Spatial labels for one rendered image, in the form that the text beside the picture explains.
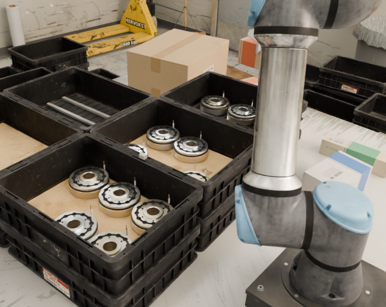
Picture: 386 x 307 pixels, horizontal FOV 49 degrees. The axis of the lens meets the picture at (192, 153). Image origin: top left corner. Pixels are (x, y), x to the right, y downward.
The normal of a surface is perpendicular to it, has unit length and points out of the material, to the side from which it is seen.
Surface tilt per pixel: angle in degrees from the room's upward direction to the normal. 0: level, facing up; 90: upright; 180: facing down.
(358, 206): 5
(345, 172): 0
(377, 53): 95
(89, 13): 90
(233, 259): 0
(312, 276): 74
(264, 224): 66
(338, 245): 90
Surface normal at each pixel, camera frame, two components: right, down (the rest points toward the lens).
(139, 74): -0.48, 0.46
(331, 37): -0.66, 0.38
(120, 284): 0.81, 0.34
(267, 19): -0.76, 0.11
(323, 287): -0.40, 0.20
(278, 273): 0.00, -0.85
